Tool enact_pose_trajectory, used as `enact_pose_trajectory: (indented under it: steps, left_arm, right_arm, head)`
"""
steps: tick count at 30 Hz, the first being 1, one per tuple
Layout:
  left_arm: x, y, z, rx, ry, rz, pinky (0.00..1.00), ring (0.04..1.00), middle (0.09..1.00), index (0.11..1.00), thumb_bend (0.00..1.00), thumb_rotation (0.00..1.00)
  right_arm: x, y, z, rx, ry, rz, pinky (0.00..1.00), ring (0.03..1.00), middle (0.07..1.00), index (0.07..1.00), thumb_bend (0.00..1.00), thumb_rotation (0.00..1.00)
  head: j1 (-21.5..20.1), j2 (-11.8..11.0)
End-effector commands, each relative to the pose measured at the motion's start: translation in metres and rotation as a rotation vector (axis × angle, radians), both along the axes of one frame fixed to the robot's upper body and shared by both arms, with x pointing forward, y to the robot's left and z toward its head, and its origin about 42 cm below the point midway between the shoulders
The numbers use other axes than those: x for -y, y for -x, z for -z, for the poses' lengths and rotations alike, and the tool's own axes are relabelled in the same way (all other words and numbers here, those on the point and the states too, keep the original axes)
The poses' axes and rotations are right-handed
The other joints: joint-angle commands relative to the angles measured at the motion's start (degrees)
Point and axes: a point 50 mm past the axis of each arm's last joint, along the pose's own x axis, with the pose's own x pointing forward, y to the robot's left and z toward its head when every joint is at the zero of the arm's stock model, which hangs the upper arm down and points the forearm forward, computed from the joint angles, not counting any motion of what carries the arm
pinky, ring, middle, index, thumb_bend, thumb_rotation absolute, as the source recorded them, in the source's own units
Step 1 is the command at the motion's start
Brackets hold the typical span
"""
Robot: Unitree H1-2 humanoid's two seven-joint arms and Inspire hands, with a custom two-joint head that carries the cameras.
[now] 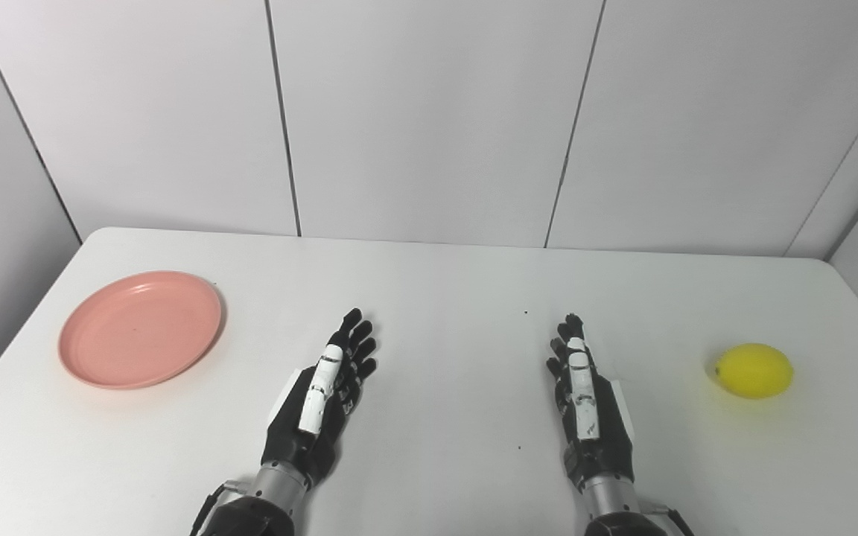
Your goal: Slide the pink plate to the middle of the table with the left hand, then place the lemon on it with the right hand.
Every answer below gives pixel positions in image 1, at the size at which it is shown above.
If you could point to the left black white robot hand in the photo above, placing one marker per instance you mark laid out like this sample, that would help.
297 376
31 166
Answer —
302 439

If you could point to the pink round plate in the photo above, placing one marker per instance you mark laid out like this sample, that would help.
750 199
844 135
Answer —
138 331

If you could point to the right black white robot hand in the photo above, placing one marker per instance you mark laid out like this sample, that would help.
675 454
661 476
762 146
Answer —
604 439

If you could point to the yellow lemon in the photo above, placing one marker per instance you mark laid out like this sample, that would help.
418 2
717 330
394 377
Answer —
755 371

